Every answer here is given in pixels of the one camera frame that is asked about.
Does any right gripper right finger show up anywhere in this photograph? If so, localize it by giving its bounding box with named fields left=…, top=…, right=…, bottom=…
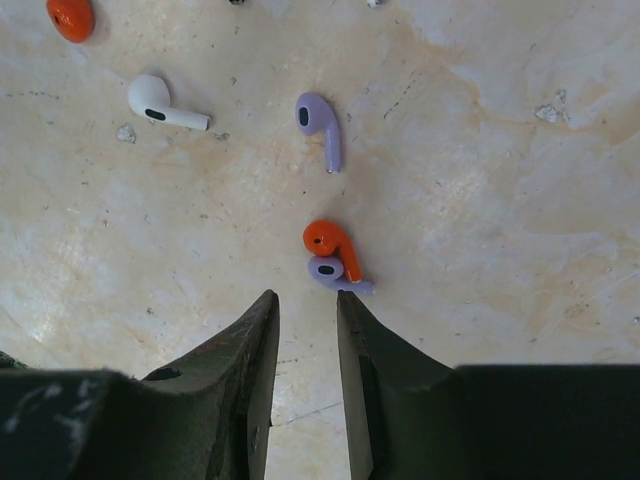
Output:
left=337, top=292, right=480, bottom=479

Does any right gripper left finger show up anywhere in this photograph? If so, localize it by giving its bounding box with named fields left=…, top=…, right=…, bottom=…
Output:
left=142, top=290, right=280, bottom=479

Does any purple earbud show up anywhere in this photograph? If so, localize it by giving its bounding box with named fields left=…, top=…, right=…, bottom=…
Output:
left=307, top=256, right=375, bottom=295
left=295, top=92, right=343, bottom=174

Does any orange earbud right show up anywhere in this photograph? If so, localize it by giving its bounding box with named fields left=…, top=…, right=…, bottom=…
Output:
left=302, top=219, right=362, bottom=283

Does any orange earbud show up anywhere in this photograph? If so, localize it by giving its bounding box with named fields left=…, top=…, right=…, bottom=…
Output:
left=46, top=0, right=95, bottom=44
left=302, top=219, right=362, bottom=283

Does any white earbud lower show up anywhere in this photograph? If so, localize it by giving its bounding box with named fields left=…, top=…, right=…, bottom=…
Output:
left=127, top=74, right=210, bottom=131

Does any orange earbud left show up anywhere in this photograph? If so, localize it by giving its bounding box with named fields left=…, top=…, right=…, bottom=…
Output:
left=46, top=0, right=95, bottom=44

